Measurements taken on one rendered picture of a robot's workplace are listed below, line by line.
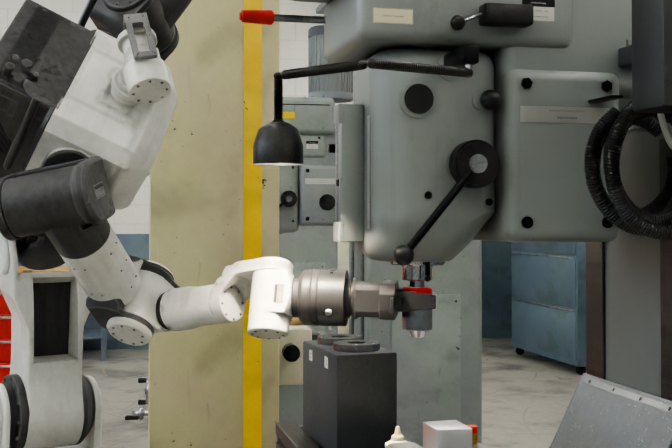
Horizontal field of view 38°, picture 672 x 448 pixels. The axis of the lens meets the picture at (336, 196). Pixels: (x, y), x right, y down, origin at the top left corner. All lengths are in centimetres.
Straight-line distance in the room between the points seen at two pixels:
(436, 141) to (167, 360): 192
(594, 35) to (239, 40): 188
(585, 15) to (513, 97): 18
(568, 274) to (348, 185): 743
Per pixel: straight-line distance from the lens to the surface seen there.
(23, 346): 190
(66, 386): 191
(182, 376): 322
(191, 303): 162
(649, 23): 133
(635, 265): 167
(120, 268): 161
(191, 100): 321
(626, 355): 171
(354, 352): 185
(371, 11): 141
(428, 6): 144
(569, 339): 890
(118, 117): 160
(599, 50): 155
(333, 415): 185
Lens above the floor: 138
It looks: 1 degrees up
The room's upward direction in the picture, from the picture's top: straight up
